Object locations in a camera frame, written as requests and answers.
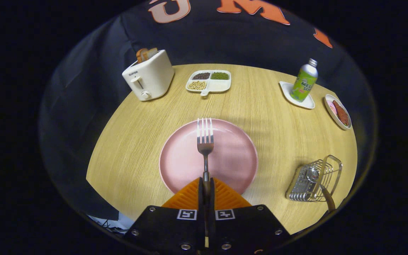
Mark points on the green soda bottle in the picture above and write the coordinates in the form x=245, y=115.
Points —
x=305, y=83

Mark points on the green mung beans pile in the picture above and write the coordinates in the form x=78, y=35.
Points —
x=219, y=75

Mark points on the white toaster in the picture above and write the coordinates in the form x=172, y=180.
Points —
x=154, y=78

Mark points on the toasted bread slice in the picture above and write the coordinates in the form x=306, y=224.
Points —
x=141, y=55
x=151, y=53

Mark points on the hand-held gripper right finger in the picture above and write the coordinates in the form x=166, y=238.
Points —
x=213, y=202

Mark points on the white oval plate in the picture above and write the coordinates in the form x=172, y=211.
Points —
x=332, y=117

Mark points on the brown meat piece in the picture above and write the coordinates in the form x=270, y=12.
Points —
x=341, y=113

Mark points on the pink round plate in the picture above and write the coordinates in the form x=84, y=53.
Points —
x=179, y=159

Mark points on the yellow soybeans pile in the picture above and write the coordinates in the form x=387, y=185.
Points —
x=197, y=85

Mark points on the pink ham slice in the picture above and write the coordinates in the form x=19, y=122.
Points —
x=331, y=106

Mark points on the white divided dish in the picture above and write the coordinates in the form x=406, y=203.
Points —
x=220, y=85

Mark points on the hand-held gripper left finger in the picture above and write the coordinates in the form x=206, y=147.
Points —
x=200, y=202

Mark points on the white square coaster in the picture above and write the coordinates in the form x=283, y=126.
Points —
x=287, y=90

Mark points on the dark red beans pile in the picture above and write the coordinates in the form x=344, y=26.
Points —
x=201, y=75

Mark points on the white sheet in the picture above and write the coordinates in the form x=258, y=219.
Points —
x=119, y=221

